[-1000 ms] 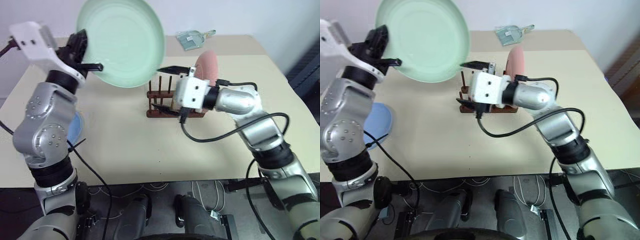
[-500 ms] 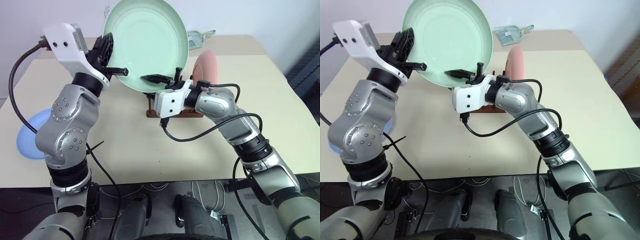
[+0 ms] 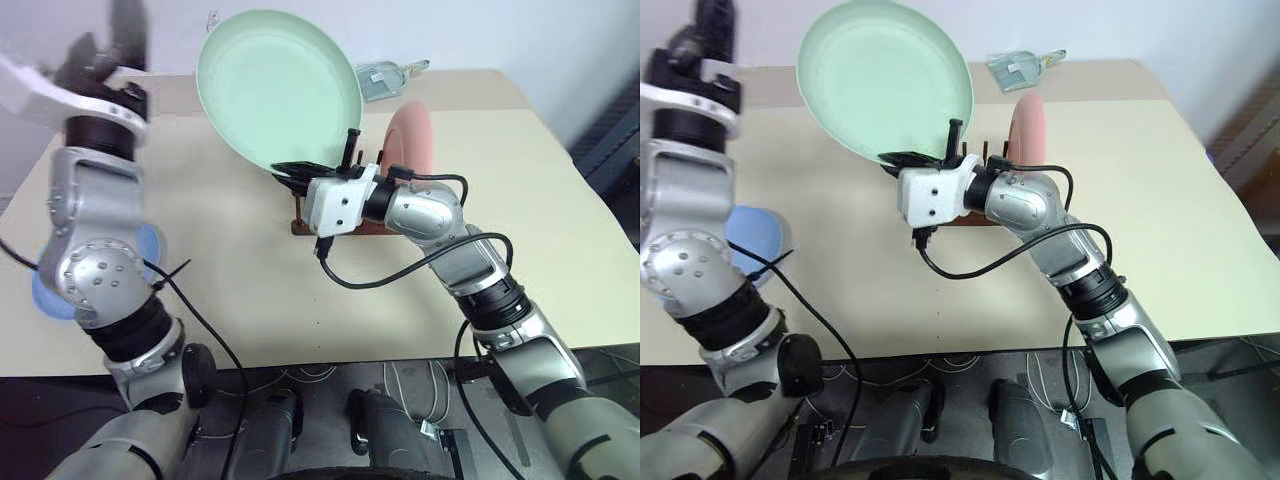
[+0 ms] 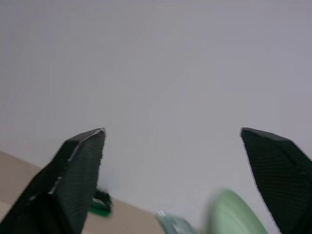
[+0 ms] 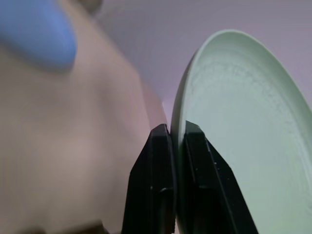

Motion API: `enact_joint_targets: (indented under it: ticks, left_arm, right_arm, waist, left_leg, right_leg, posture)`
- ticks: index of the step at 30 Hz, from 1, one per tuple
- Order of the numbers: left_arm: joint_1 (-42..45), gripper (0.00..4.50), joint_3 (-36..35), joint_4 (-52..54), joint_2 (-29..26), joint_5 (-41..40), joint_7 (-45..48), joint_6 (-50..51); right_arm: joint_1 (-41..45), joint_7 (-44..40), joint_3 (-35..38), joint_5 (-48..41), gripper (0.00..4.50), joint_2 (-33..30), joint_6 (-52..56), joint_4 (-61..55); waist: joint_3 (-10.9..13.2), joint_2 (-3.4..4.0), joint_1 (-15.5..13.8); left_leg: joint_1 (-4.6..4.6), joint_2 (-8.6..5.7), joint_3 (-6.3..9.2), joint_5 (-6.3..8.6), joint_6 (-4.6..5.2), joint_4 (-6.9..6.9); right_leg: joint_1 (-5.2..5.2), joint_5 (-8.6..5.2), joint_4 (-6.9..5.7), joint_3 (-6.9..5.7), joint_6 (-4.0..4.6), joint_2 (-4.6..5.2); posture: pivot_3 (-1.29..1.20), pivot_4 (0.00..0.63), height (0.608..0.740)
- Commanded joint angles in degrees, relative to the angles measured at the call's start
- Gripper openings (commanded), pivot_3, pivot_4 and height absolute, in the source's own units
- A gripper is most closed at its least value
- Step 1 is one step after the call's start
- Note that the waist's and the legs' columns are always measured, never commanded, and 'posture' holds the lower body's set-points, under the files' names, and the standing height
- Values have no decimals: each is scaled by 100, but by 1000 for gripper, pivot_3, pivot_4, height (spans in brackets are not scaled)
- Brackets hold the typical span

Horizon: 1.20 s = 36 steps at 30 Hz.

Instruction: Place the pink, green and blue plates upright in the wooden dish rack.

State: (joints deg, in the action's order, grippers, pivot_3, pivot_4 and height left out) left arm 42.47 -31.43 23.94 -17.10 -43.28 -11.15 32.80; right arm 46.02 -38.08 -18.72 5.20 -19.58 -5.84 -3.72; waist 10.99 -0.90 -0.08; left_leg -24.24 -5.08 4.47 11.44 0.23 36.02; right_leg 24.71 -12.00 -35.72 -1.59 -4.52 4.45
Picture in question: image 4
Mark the green and black small object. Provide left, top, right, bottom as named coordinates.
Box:
left=89, top=187, right=113, bottom=217

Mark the blue plate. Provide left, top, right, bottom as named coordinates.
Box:
left=156, top=210, right=198, bottom=234

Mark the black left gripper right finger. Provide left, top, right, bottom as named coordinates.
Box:
left=240, top=127, right=312, bottom=234

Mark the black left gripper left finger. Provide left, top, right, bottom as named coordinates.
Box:
left=0, top=127, right=106, bottom=234

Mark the green plate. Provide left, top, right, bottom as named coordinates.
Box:
left=204, top=188, right=270, bottom=234

